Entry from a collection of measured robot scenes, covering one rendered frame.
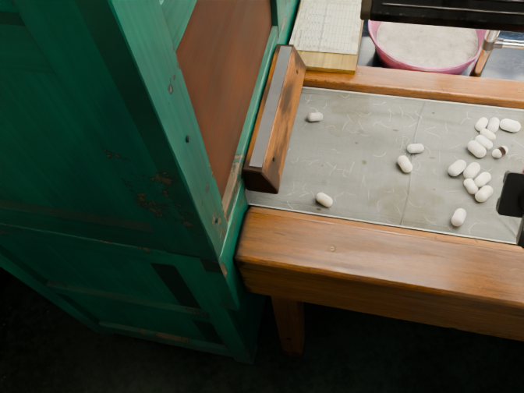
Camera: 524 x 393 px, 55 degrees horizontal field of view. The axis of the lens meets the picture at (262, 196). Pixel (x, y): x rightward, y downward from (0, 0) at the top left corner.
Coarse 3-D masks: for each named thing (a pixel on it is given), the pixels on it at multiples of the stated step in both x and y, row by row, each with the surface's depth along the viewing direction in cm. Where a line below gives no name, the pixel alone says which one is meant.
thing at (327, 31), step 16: (304, 0) 115; (320, 0) 114; (336, 0) 114; (352, 0) 113; (304, 16) 112; (320, 16) 112; (336, 16) 111; (352, 16) 111; (304, 32) 110; (320, 32) 109; (336, 32) 109; (352, 32) 108; (304, 48) 107; (320, 48) 107; (336, 48) 106; (352, 48) 106
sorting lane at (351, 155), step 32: (320, 96) 105; (352, 96) 105; (384, 96) 104; (320, 128) 101; (352, 128) 101; (384, 128) 100; (416, 128) 99; (448, 128) 99; (288, 160) 98; (320, 160) 97; (352, 160) 97; (384, 160) 96; (416, 160) 96; (448, 160) 95; (480, 160) 94; (512, 160) 94; (256, 192) 95; (288, 192) 94; (320, 192) 94; (352, 192) 93; (384, 192) 93; (416, 192) 92; (448, 192) 92; (384, 224) 89; (416, 224) 89; (448, 224) 89; (480, 224) 88; (512, 224) 88
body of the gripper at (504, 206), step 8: (504, 176) 71; (512, 176) 70; (520, 176) 70; (504, 184) 71; (512, 184) 70; (520, 184) 70; (504, 192) 71; (512, 192) 71; (520, 192) 70; (504, 200) 71; (512, 200) 71; (520, 200) 70; (496, 208) 73; (504, 208) 72; (512, 208) 71; (520, 208) 71; (512, 216) 72; (520, 216) 72
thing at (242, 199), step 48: (288, 0) 106; (240, 192) 85; (0, 240) 98; (48, 240) 87; (96, 240) 82; (48, 288) 120; (96, 288) 115; (144, 288) 106; (192, 288) 94; (240, 288) 98; (144, 336) 148; (192, 336) 140; (240, 336) 123
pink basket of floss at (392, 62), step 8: (368, 24) 110; (376, 24) 115; (376, 32) 116; (480, 32) 111; (480, 40) 111; (376, 48) 112; (384, 56) 108; (392, 56) 105; (384, 64) 112; (392, 64) 108; (400, 64) 105; (408, 64) 104; (464, 64) 103; (432, 72) 104; (440, 72) 104; (448, 72) 105; (456, 72) 106
